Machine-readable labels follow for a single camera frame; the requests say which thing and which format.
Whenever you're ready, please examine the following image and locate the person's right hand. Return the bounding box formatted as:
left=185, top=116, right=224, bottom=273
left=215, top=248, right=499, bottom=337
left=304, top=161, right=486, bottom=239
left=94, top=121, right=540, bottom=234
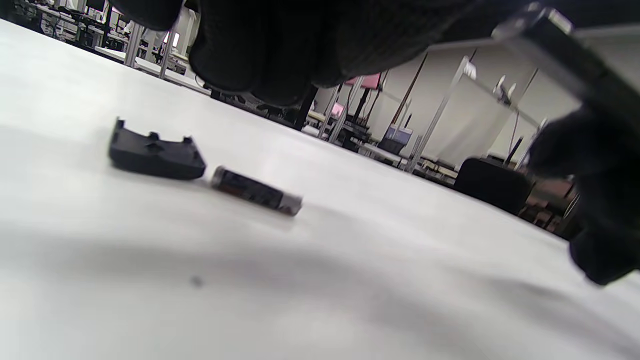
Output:
left=527, top=107, right=640, bottom=287

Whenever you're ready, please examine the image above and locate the person's left hand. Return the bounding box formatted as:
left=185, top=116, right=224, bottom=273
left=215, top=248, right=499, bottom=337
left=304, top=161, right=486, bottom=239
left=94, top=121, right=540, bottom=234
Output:
left=107, top=0, right=531, bottom=108

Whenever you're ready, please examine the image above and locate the black remote control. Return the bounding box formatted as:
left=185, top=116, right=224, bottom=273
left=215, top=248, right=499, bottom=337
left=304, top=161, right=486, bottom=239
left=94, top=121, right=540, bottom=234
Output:
left=492, top=2, right=640, bottom=132

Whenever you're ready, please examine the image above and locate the black silver battery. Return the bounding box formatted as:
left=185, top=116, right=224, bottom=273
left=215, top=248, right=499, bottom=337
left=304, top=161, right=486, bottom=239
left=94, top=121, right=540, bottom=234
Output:
left=210, top=166, right=304, bottom=217

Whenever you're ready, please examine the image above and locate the black battery cover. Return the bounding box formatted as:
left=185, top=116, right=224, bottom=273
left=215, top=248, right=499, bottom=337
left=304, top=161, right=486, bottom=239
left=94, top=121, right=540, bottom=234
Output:
left=108, top=117, right=207, bottom=181

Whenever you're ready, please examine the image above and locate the pink screen monitor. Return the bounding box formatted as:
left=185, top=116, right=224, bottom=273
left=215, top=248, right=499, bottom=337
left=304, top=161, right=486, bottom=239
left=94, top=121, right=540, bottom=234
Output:
left=345, top=74, right=383, bottom=91

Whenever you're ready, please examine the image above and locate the black rounded chair back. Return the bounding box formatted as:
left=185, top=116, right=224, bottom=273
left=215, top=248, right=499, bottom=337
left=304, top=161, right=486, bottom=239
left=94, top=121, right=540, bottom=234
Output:
left=452, top=157, right=533, bottom=216

